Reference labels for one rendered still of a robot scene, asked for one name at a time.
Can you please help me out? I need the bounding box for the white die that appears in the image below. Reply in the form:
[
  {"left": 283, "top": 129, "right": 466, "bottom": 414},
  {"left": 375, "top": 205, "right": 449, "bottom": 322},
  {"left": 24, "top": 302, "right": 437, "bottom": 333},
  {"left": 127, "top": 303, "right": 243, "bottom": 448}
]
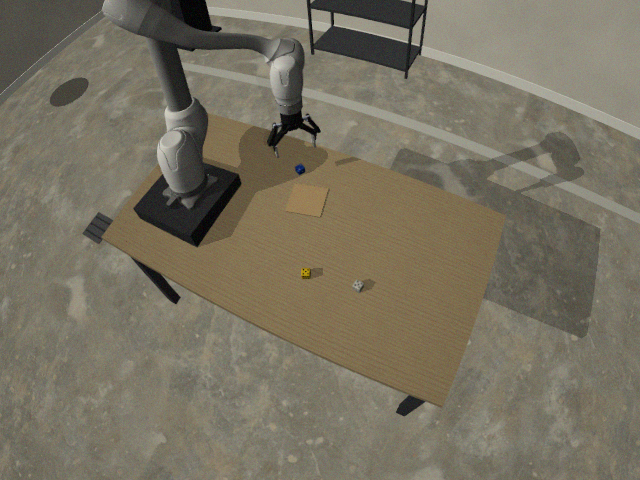
[{"left": 352, "top": 280, "right": 364, "bottom": 293}]

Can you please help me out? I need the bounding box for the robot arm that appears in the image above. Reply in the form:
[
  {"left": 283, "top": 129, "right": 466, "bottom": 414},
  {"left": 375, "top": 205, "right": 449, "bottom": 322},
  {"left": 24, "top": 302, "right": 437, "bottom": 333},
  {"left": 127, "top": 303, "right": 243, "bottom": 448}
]
[{"left": 102, "top": 0, "right": 304, "bottom": 210}]

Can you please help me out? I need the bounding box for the tan square mat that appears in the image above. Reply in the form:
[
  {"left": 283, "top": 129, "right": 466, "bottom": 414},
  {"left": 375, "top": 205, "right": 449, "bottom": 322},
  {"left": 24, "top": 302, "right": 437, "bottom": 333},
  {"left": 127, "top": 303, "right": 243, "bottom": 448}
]
[{"left": 285, "top": 183, "right": 329, "bottom": 218}]

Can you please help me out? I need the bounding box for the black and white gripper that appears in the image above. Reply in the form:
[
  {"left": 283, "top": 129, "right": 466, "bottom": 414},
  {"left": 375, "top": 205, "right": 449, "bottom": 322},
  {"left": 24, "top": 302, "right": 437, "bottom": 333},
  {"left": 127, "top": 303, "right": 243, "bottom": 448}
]
[{"left": 267, "top": 111, "right": 321, "bottom": 158}]

